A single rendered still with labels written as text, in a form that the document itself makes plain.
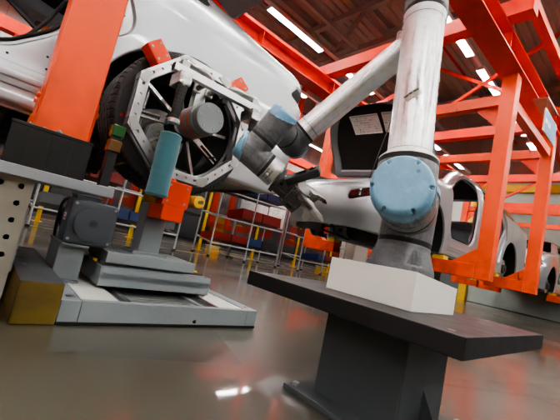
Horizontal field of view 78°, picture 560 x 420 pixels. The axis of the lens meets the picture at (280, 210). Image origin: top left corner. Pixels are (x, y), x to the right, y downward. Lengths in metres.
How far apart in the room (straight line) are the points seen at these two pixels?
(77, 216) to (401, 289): 1.19
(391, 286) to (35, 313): 1.04
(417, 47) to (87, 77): 1.06
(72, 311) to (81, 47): 0.88
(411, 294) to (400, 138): 0.38
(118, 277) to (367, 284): 1.02
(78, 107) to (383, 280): 1.12
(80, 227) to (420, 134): 1.24
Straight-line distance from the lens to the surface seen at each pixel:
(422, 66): 1.05
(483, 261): 4.53
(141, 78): 1.60
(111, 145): 1.25
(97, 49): 1.48
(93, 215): 1.55
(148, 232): 1.72
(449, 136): 7.86
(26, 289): 1.30
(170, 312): 1.45
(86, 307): 1.35
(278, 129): 1.10
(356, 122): 5.08
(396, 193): 0.85
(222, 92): 1.53
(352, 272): 0.98
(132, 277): 1.59
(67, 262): 1.61
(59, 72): 1.43
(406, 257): 1.00
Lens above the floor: 0.38
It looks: 6 degrees up
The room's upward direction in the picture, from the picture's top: 12 degrees clockwise
